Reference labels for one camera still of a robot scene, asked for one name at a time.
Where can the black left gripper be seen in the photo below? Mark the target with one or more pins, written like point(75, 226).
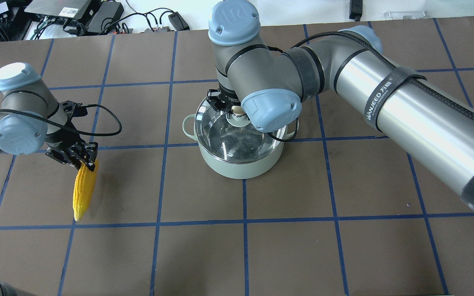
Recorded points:
point(59, 143)

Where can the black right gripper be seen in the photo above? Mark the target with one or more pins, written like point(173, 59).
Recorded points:
point(216, 101)

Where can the yellow corn cob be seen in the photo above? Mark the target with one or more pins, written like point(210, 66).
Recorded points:
point(83, 190)

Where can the glass pot lid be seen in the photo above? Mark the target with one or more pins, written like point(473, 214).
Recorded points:
point(232, 140)

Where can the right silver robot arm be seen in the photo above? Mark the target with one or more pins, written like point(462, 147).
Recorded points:
point(395, 100)

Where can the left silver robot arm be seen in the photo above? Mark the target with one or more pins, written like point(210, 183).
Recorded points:
point(31, 117)

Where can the pale green electric pot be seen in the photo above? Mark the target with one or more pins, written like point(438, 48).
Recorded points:
point(241, 171)

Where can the black power brick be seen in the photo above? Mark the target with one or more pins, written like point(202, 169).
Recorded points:
point(109, 11)

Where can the black electronics box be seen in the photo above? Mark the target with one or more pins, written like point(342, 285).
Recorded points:
point(77, 11)

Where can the black power adapter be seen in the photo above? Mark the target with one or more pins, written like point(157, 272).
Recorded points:
point(355, 10)

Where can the clear plastic bracket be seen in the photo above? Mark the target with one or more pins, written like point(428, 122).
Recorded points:
point(401, 15)

